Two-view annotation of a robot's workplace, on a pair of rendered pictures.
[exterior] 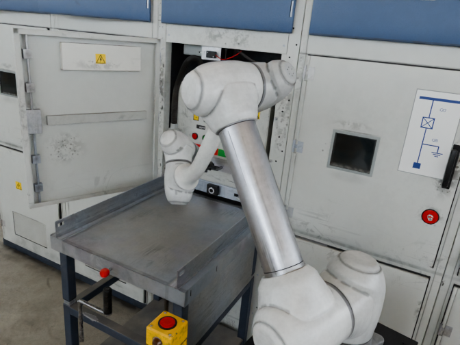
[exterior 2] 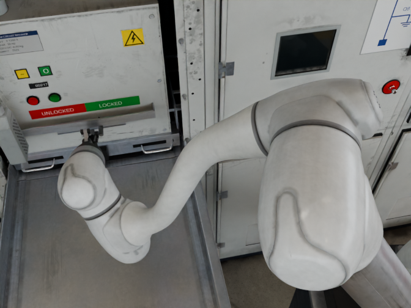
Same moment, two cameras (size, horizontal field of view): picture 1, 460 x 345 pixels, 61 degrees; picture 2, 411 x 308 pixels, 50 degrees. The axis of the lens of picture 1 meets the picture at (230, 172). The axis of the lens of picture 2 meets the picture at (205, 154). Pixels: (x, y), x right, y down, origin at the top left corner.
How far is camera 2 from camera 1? 98 cm
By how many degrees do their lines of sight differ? 42
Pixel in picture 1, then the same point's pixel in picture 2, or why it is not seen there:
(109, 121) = not seen: outside the picture
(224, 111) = (362, 263)
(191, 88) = (315, 275)
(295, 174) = (227, 101)
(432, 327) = (379, 167)
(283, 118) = (192, 38)
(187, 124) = (8, 90)
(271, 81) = (361, 136)
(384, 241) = not seen: hidden behind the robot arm
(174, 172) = (122, 234)
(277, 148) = (192, 78)
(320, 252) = not seen: hidden behind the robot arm
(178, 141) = (99, 188)
